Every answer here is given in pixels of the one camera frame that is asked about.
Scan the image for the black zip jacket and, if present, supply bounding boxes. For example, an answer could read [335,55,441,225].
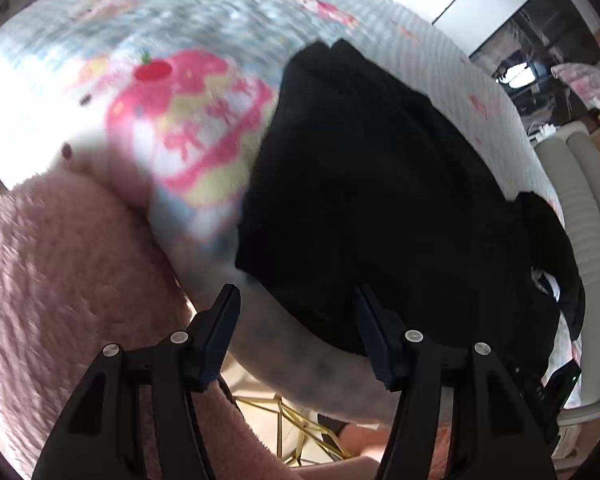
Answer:
[235,41,559,360]

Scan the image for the white and blue garment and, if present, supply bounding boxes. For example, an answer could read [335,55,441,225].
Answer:
[530,268,562,308]

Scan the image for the black garment pile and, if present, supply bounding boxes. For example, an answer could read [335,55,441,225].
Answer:
[508,192,586,375]

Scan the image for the white padded headboard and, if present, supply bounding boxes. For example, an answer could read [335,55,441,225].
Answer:
[535,122,600,426]

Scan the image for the dark cluttered shelf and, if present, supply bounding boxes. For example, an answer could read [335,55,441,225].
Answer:
[470,0,600,134]

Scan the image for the checkered cartoon bed quilt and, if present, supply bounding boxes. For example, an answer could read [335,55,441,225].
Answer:
[0,0,562,422]

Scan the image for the gold wire rack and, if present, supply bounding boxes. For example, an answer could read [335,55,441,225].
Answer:
[235,394,352,468]

